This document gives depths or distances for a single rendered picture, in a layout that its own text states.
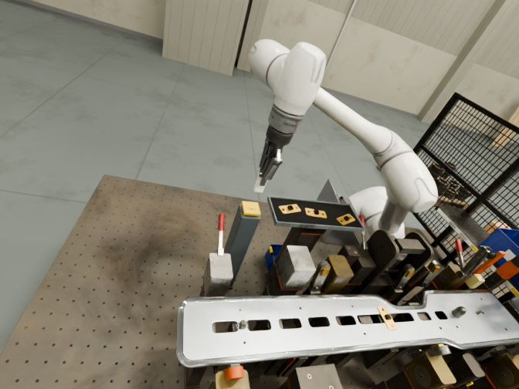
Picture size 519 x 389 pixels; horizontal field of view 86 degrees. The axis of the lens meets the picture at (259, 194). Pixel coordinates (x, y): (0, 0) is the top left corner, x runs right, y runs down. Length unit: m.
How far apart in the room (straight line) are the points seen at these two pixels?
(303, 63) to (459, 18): 7.91
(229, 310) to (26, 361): 0.63
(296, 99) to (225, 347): 0.67
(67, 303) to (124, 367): 0.31
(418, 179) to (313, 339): 0.62
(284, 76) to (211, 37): 5.36
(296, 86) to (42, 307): 1.10
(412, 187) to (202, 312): 0.78
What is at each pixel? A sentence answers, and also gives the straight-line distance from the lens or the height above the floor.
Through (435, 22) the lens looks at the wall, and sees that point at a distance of 8.27.
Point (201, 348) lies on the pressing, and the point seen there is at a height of 1.00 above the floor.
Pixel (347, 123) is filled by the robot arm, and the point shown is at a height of 1.49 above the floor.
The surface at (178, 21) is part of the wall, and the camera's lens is 6.09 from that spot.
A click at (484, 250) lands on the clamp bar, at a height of 1.21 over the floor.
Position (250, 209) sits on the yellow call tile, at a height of 1.16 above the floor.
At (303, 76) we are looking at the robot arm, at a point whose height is 1.63.
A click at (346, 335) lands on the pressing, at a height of 1.00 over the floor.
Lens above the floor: 1.78
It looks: 37 degrees down
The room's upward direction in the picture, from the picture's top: 21 degrees clockwise
